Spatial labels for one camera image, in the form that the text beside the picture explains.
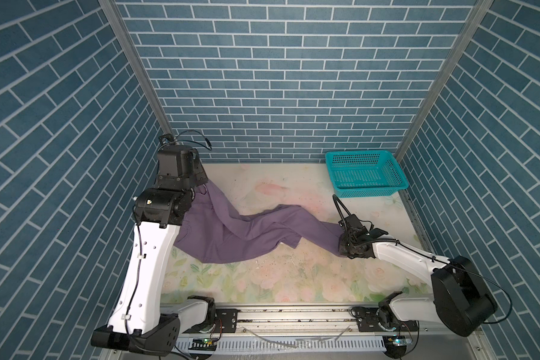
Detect purple trousers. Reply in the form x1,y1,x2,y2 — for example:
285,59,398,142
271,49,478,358
174,181,343,264

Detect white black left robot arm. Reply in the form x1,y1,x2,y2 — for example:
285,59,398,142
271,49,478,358
91,143,215,357

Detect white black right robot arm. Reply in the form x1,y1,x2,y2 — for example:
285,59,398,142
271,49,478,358
338,214,499,337

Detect teal plastic basket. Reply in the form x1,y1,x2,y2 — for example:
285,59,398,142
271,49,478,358
325,150,409,198

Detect black corrugated right cable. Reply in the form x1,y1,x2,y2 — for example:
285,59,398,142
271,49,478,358
331,194,374,239

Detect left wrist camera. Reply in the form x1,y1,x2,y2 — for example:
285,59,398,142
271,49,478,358
158,133,176,146

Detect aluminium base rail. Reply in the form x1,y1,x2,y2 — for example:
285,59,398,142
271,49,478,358
112,304,482,338

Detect white slotted cable duct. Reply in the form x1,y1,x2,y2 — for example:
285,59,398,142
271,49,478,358
176,336,386,356

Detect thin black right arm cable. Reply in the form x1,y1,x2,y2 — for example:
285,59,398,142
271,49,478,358
368,238,513,325

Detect left aluminium corner post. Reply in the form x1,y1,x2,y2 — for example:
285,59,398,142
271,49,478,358
98,0,173,134

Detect aluminium corner post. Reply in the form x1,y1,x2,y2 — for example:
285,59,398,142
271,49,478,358
394,0,494,163
98,0,173,134

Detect right aluminium corner post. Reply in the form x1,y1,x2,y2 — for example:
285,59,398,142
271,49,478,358
394,0,494,163

